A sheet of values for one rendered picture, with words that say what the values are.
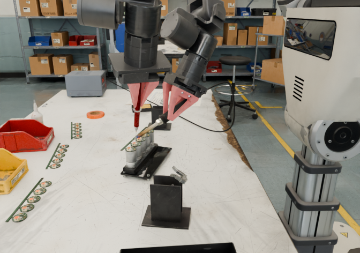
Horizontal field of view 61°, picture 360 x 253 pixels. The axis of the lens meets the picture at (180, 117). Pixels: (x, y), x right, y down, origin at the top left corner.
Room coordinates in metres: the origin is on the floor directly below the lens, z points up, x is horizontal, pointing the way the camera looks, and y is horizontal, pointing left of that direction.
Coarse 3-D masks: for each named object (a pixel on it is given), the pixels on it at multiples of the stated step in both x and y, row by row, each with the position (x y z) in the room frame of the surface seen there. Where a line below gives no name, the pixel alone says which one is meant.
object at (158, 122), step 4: (156, 120) 0.64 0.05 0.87; (160, 120) 0.64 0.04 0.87; (152, 124) 0.64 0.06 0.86; (156, 124) 0.64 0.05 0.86; (160, 124) 0.64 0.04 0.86; (148, 128) 0.63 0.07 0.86; (152, 128) 0.63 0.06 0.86; (140, 132) 0.62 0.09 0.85; (144, 132) 0.62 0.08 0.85; (140, 136) 0.62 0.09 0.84
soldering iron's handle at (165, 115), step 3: (186, 99) 0.67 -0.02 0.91; (180, 102) 0.67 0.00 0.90; (183, 102) 0.67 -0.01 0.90; (177, 105) 0.66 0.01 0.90; (180, 105) 0.66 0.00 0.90; (174, 108) 0.66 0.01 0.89; (177, 108) 0.66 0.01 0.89; (174, 111) 0.65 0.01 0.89; (165, 114) 0.65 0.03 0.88; (159, 117) 0.65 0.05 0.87; (162, 117) 0.64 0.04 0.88; (165, 117) 0.64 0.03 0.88; (162, 120) 0.64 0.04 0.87; (165, 120) 0.64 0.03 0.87; (168, 120) 0.64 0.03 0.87; (165, 123) 0.64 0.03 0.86
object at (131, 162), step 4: (128, 152) 0.61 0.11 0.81; (132, 152) 0.61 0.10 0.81; (136, 152) 0.62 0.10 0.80; (128, 156) 0.61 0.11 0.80; (132, 156) 0.61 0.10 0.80; (136, 156) 0.61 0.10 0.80; (128, 160) 0.61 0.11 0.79; (132, 160) 0.61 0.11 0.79; (136, 160) 0.61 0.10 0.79; (128, 164) 0.61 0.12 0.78; (132, 164) 0.60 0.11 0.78; (136, 164) 0.61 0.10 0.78
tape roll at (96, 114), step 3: (90, 111) 1.03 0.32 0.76; (93, 111) 1.03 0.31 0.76; (96, 111) 1.03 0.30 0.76; (99, 111) 1.03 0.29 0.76; (102, 111) 1.03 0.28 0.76; (87, 114) 1.00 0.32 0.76; (90, 114) 1.00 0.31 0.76; (93, 114) 1.03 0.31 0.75; (96, 114) 1.03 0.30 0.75; (99, 114) 1.00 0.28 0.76; (102, 114) 1.01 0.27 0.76; (87, 117) 1.00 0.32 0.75; (90, 117) 0.99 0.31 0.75; (93, 117) 0.99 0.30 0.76; (96, 117) 0.99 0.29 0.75; (99, 117) 0.99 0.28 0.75
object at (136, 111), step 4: (140, 84) 0.55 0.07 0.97; (140, 88) 0.56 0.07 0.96; (140, 92) 0.56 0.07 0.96; (140, 96) 0.56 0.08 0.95; (140, 100) 0.57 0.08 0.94; (136, 108) 0.57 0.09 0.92; (140, 108) 0.58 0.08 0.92; (136, 112) 0.57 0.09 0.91; (136, 116) 0.58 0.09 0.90; (136, 120) 0.58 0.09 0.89; (136, 124) 0.58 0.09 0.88
